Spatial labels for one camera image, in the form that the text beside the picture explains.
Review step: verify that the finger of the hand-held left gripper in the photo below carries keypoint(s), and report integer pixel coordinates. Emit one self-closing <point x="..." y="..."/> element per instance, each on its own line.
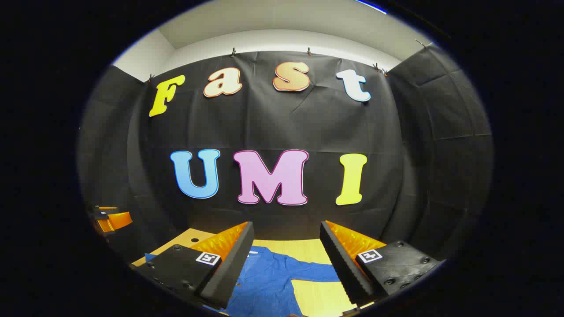
<point x="108" y="208"/>
<point x="115" y="221"/>

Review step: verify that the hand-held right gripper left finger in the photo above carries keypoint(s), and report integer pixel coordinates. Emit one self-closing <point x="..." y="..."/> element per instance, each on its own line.
<point x="229" y="268"/>

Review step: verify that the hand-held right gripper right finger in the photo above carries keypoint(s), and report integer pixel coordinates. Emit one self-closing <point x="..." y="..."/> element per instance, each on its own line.
<point x="341" y="264"/>

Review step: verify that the blue button shirt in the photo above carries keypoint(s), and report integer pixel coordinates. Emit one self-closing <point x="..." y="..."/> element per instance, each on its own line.
<point x="264" y="281"/>

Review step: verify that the black backdrop cloth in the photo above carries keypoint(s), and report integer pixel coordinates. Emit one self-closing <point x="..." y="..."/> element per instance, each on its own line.
<point x="308" y="123"/>

